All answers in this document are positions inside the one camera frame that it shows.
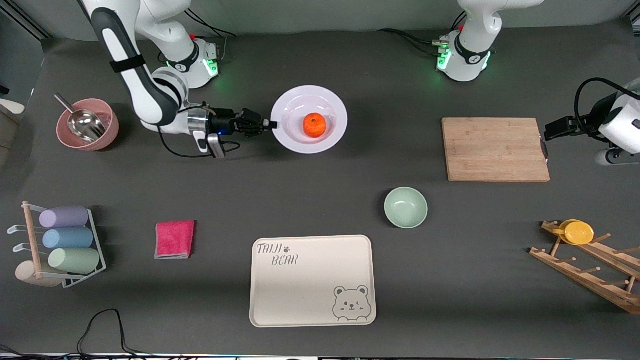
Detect white round plate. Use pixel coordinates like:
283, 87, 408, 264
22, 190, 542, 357
271, 85, 349, 154

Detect orange fruit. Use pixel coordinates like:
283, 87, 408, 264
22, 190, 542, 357
303, 113, 328, 138

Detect wooden cutting board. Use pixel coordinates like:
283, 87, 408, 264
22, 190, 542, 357
442, 117, 551, 183

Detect yellow cup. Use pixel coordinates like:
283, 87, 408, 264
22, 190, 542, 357
552, 219, 595, 246

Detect pink bowl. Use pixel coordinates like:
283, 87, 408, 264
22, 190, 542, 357
56, 98, 120, 152

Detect folded pink cloth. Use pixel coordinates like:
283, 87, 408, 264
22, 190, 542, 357
154, 220, 196, 260

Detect metal scoop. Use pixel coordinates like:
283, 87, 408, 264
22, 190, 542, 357
54, 93, 107, 143

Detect wooden peg rack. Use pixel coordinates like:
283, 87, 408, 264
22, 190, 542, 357
529, 220, 640, 316

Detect cream tray with bear print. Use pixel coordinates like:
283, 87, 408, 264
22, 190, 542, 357
249, 235, 377, 328

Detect pale green bowl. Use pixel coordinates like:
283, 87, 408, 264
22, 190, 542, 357
384, 187, 429, 230

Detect purple cup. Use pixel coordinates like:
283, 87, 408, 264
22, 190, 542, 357
39, 206, 90, 229

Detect blue cup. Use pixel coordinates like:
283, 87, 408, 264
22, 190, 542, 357
42, 227, 94, 249

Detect green cup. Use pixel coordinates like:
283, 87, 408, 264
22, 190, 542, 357
48, 248, 101, 275

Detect black metal bar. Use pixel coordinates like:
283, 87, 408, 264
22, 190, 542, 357
0, 7, 51, 41

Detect beige cup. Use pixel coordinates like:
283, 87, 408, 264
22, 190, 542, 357
15, 261, 63, 288

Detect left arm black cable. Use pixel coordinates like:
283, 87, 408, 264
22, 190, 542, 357
575, 77, 640, 136

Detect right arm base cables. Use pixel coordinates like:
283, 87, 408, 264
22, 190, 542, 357
185, 7, 238, 63

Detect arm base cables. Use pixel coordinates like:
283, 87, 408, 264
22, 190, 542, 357
185, 7, 238, 63
377, 28, 448, 57

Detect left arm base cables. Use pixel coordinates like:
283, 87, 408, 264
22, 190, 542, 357
377, 28, 448, 57

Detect black cable on table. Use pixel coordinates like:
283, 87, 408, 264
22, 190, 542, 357
0, 309, 151, 358

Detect white wire cup rack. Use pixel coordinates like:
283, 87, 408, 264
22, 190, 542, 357
7, 201, 107, 289

